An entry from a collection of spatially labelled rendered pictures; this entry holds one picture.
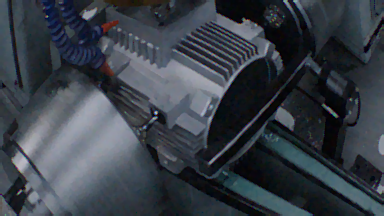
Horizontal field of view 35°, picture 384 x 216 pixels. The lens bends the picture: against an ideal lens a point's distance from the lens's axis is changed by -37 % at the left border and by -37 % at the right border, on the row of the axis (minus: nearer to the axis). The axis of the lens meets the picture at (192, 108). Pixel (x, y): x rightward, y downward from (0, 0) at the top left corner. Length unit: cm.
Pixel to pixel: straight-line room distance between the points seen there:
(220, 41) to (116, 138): 20
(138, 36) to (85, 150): 21
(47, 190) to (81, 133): 11
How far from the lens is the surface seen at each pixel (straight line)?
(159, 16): 102
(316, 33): 117
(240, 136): 107
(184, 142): 106
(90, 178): 92
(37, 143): 93
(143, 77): 109
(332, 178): 115
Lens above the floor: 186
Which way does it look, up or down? 49 degrees down
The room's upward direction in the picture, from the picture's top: 7 degrees counter-clockwise
